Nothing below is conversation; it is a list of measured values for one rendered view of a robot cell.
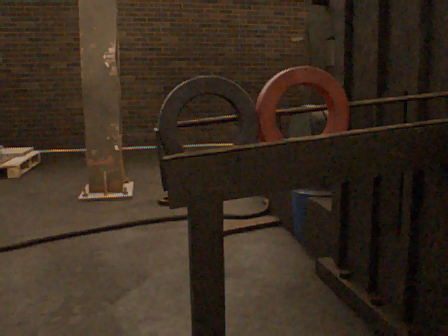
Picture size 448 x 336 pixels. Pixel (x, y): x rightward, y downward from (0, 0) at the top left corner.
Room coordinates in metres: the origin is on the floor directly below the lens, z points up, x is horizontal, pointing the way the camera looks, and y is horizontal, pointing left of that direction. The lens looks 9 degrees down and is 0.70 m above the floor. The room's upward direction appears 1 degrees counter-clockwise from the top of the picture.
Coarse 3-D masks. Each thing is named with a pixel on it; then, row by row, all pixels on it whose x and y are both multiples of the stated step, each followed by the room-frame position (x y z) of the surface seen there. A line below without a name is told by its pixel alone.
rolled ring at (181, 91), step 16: (192, 80) 0.76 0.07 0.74; (208, 80) 0.76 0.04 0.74; (224, 80) 0.77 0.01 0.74; (176, 96) 0.75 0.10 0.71; (192, 96) 0.76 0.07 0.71; (224, 96) 0.77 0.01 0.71; (240, 96) 0.77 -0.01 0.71; (160, 112) 0.75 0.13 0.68; (176, 112) 0.75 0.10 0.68; (240, 112) 0.78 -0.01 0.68; (256, 112) 0.78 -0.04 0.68; (160, 128) 0.74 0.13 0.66; (176, 128) 0.75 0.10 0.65; (240, 128) 0.79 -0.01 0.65; (256, 128) 0.78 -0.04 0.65; (176, 144) 0.75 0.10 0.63; (240, 144) 0.77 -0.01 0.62
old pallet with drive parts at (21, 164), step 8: (32, 152) 4.98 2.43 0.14; (0, 160) 4.28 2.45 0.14; (8, 160) 4.40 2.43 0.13; (16, 160) 4.25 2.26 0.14; (24, 160) 4.35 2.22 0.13; (32, 160) 5.03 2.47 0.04; (0, 168) 3.99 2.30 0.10; (8, 168) 4.02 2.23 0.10; (16, 168) 4.05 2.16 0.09; (24, 168) 4.50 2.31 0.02; (16, 176) 4.03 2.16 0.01
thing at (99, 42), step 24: (96, 0) 3.14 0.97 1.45; (96, 24) 3.13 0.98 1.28; (96, 48) 3.13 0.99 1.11; (96, 72) 3.13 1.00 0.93; (96, 96) 3.13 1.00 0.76; (120, 96) 3.46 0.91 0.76; (96, 120) 3.13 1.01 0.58; (120, 120) 3.46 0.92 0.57; (96, 144) 3.13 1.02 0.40; (120, 144) 3.14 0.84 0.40; (96, 168) 3.12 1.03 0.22; (120, 168) 3.16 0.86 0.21; (96, 192) 3.12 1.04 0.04; (120, 192) 3.15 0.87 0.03
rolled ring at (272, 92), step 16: (272, 80) 0.79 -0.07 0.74; (288, 80) 0.79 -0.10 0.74; (304, 80) 0.80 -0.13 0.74; (320, 80) 0.81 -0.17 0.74; (336, 80) 0.82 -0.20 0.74; (272, 96) 0.79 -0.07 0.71; (336, 96) 0.81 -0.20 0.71; (272, 112) 0.79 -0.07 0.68; (336, 112) 0.81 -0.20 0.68; (272, 128) 0.79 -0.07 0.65; (336, 128) 0.81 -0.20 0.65
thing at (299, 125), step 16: (320, 112) 2.11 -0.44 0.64; (304, 128) 2.14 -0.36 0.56; (320, 128) 2.04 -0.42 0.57; (288, 192) 2.23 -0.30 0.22; (272, 208) 2.51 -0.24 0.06; (288, 208) 2.23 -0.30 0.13; (320, 208) 1.82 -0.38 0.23; (288, 224) 2.22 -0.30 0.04; (304, 224) 2.00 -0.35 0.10; (320, 224) 1.81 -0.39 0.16; (304, 240) 1.99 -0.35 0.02; (320, 240) 1.81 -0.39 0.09; (320, 256) 1.81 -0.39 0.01
